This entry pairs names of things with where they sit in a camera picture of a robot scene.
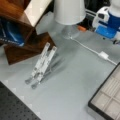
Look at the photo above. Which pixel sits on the wooden angled shelf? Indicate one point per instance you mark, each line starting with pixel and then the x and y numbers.
pixel 13 10

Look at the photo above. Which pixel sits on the white table lamp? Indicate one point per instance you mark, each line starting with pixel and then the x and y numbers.
pixel 69 13

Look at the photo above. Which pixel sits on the orange small object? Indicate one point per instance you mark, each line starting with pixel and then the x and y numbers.
pixel 83 29

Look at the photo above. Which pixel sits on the black compartment case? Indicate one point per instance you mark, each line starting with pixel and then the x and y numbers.
pixel 106 100

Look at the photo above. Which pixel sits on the blue book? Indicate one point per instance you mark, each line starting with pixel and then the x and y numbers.
pixel 10 33

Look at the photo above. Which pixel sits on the blue white gripper body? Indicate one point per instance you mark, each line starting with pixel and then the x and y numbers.
pixel 107 23

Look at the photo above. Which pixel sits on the white box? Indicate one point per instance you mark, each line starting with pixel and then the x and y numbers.
pixel 36 9

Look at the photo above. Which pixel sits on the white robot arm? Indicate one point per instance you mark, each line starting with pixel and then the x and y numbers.
pixel 115 5

